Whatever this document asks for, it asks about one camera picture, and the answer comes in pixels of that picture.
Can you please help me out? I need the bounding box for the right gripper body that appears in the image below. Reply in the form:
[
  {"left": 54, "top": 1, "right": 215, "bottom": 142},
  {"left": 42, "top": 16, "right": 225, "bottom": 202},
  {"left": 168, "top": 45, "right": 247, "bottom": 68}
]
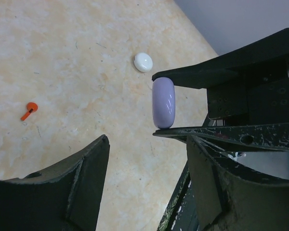
[{"left": 207, "top": 57, "right": 289, "bottom": 125}]

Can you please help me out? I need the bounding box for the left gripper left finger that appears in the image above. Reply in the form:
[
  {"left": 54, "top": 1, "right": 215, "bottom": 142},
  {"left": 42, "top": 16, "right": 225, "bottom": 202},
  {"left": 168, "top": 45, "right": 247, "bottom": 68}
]
[{"left": 0, "top": 135, "right": 110, "bottom": 231}]

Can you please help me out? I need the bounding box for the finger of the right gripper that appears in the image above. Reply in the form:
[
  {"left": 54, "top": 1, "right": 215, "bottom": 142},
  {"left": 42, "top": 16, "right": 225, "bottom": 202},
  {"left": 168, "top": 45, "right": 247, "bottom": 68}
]
[
  {"left": 152, "top": 28, "right": 289, "bottom": 89},
  {"left": 153, "top": 123, "right": 289, "bottom": 151}
]

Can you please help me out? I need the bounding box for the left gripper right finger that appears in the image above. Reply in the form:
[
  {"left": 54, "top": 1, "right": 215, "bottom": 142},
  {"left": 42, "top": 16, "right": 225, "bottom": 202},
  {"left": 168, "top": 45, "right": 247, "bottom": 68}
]
[{"left": 186, "top": 136, "right": 289, "bottom": 231}]

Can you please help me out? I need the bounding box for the purple earbud case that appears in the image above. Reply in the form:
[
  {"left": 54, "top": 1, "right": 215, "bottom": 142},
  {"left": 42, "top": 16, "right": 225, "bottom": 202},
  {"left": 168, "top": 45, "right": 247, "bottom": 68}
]
[{"left": 152, "top": 77, "right": 175, "bottom": 129}]

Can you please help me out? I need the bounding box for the white earbud charging case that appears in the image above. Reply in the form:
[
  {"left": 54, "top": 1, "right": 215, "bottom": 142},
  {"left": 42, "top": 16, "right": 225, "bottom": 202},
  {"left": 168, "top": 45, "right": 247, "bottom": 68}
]
[{"left": 134, "top": 52, "right": 153, "bottom": 73}]

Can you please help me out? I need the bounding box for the orange earbud right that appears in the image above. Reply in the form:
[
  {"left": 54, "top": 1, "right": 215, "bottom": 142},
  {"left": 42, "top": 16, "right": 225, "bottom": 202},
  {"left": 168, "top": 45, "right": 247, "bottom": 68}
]
[{"left": 21, "top": 102, "right": 38, "bottom": 121}]

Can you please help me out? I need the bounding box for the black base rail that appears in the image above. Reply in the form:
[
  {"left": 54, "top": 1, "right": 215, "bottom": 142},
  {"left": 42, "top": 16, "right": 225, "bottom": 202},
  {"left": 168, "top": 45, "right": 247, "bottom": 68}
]
[{"left": 157, "top": 165, "right": 199, "bottom": 231}]

